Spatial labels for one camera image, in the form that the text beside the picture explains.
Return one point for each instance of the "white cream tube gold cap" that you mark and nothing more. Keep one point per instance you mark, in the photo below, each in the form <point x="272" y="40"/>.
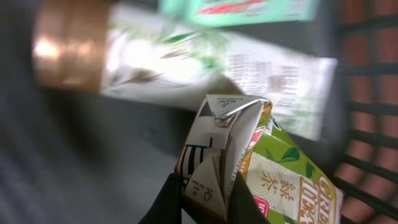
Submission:
<point x="122" y="50"/>

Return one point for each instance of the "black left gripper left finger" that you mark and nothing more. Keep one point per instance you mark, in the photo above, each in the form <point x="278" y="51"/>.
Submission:
<point x="166" y="208"/>

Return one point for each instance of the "green tea carton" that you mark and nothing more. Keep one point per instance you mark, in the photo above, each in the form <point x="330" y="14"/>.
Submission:
<point x="237" y="135"/>

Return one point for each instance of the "teal snack packet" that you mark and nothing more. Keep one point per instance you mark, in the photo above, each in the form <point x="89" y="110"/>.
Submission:
<point x="223" y="13"/>

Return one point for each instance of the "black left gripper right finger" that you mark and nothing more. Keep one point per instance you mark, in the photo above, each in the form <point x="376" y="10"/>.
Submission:
<point x="242" y="207"/>

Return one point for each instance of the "grey plastic mesh basket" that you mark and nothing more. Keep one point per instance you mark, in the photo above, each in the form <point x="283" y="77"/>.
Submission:
<point x="75" y="157"/>

